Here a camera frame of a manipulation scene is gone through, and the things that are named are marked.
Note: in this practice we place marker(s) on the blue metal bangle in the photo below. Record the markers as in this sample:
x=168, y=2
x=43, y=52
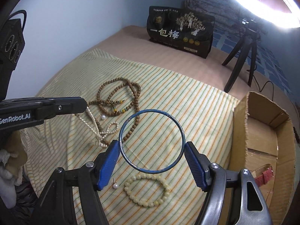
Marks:
x=152, y=172

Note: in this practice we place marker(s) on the cardboard box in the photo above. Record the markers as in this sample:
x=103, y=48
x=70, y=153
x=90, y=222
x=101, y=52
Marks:
x=260, y=140

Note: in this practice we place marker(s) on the black snack bag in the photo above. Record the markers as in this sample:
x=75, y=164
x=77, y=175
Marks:
x=178, y=37

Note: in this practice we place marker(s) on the black tripod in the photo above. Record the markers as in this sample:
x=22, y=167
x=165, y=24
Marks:
x=234, y=71

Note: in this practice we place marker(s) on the striped yellow cloth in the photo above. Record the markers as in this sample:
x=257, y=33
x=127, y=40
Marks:
x=187, y=112

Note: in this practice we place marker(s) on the pearl stud earring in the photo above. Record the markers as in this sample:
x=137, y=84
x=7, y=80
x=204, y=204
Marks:
x=115, y=185
x=102, y=116

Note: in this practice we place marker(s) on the tan bed sheet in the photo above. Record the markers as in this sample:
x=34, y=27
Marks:
x=145, y=54

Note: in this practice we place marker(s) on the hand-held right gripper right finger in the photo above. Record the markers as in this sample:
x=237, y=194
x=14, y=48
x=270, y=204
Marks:
x=195, y=166

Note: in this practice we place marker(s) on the white fuzzy cloth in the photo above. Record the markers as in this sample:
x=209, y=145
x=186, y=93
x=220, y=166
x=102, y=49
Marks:
x=7, y=187

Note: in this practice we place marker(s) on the blue patterned blanket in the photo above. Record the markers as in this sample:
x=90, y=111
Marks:
x=276, y=56

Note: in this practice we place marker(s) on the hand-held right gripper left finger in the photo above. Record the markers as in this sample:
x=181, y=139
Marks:
x=109, y=164

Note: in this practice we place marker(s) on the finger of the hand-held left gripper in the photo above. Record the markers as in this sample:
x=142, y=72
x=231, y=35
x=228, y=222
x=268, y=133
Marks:
x=65, y=106

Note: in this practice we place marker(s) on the grey patterned blanket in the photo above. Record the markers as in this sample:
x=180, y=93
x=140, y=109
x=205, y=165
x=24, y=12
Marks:
x=206, y=7

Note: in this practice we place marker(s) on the black camera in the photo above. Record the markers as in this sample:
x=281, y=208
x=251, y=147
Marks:
x=252, y=27

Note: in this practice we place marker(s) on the brown cloth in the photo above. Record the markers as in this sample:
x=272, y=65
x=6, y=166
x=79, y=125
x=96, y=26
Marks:
x=18, y=150

